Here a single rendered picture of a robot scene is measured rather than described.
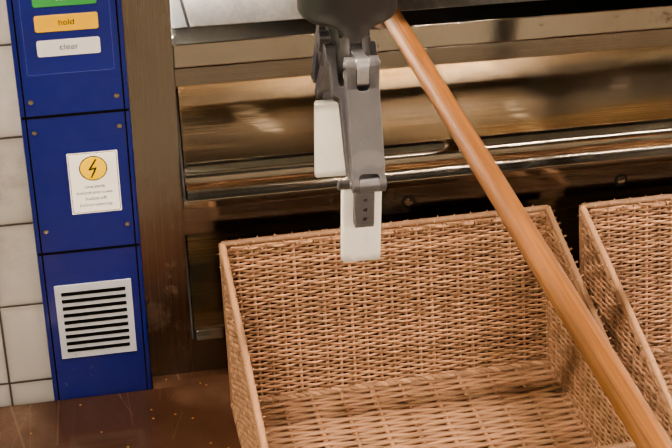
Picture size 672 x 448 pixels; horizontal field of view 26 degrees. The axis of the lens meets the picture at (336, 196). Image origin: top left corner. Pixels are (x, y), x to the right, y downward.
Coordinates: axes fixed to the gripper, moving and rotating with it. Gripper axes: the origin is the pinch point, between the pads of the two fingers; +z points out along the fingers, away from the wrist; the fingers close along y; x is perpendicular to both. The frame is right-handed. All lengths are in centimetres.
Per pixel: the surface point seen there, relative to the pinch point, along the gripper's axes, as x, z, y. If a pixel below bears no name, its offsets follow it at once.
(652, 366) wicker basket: 57, 70, -65
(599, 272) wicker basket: 57, 68, -88
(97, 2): -19, 19, -95
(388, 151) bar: 16, 29, -63
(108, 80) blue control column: -19, 32, -95
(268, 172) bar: 1, 30, -62
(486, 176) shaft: 26, 26, -49
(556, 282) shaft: 27.2, 26.4, -25.0
